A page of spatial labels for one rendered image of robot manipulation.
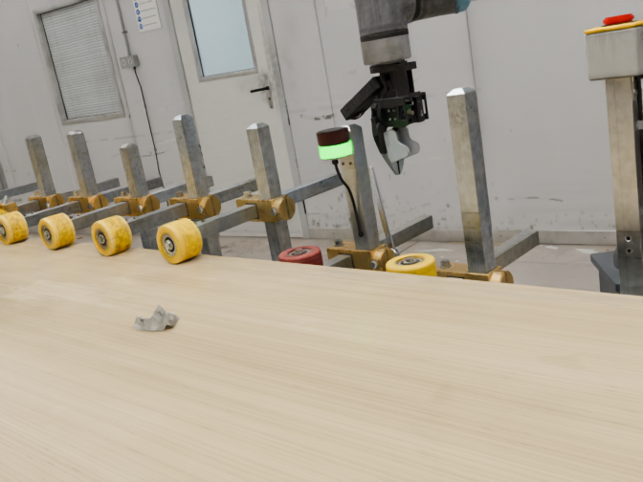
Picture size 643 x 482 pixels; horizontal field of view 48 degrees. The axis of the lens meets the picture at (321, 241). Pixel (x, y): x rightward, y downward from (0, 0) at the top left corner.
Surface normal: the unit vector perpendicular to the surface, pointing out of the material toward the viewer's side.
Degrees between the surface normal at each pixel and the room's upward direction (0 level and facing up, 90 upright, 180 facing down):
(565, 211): 90
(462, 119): 90
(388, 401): 0
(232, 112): 90
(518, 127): 90
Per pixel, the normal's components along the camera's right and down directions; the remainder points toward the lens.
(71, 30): -0.58, 0.30
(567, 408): -0.17, -0.95
